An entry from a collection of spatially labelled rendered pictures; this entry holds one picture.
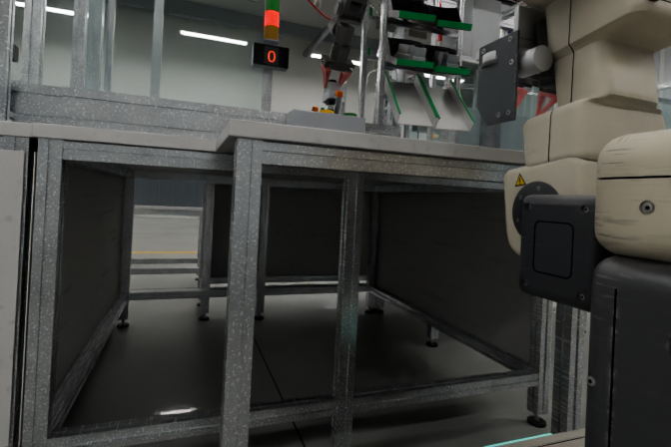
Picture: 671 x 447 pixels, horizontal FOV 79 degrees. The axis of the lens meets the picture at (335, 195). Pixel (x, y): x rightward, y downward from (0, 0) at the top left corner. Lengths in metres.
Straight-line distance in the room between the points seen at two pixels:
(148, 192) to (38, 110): 2.02
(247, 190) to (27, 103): 0.62
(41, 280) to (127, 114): 0.42
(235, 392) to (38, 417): 0.50
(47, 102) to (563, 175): 1.08
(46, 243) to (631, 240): 1.03
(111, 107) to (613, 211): 1.02
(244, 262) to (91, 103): 0.58
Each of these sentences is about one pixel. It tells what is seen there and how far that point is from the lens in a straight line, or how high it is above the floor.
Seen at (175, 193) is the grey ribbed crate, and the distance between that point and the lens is 3.13.
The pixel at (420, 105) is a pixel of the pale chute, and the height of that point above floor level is 1.08.
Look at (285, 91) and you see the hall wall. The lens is 12.43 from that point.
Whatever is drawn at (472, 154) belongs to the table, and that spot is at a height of 0.84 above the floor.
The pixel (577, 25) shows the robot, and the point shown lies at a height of 1.03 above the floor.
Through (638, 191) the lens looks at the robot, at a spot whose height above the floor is 0.75.
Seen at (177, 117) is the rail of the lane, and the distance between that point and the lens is 1.12.
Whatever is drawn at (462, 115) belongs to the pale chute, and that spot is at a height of 1.05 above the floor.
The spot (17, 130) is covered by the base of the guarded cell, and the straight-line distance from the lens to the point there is 1.10.
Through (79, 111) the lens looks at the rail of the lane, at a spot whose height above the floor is 0.91.
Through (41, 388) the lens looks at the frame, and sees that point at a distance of 1.16.
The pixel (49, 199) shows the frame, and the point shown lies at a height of 0.70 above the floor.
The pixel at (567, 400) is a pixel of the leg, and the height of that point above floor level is 0.27.
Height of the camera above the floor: 0.73
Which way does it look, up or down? level
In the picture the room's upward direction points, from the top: 3 degrees clockwise
